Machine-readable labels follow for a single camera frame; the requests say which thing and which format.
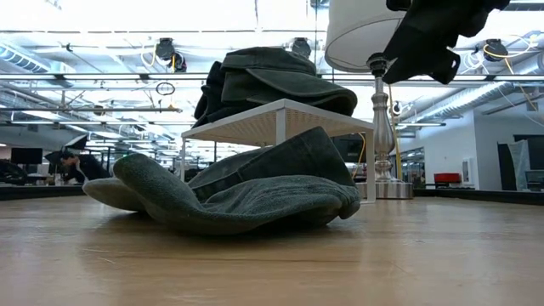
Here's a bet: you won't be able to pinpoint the silver ventilation duct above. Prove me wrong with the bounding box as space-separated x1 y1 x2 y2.
418 79 544 125

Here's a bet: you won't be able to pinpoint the small white mesh table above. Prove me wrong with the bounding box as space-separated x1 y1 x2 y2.
180 98 377 204

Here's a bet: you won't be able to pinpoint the grey-green cloth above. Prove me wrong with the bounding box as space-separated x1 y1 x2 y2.
219 46 356 101

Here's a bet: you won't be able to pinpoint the dark blue denim jeans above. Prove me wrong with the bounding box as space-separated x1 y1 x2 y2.
194 60 226 120

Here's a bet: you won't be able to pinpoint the grey-green towel front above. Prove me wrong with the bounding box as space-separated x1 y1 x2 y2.
111 125 362 238

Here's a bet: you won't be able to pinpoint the black ceiling cord reel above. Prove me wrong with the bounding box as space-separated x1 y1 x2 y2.
483 37 510 63
154 37 177 61
291 37 313 59

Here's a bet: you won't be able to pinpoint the yellow lamp cable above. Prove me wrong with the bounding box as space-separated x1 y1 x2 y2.
386 83 403 179

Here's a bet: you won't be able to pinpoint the white shade silver lamp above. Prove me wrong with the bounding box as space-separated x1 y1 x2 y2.
324 0 415 201

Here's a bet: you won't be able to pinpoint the small black ceiling reel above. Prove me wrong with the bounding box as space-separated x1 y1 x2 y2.
167 50 188 74

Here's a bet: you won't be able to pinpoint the grey ceiling rail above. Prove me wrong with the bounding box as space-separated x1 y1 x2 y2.
0 72 544 82

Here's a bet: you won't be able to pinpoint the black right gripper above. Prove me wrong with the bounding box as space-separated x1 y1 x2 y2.
382 0 511 85

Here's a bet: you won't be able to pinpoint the person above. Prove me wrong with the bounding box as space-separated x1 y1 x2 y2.
59 150 112 184

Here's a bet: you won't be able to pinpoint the black monitor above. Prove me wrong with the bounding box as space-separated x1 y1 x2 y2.
332 134 366 164
10 146 44 166

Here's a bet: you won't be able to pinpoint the red box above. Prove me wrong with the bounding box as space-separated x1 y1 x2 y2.
433 172 462 187

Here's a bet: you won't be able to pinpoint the black hanging ring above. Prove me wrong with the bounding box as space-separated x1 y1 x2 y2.
155 81 177 97

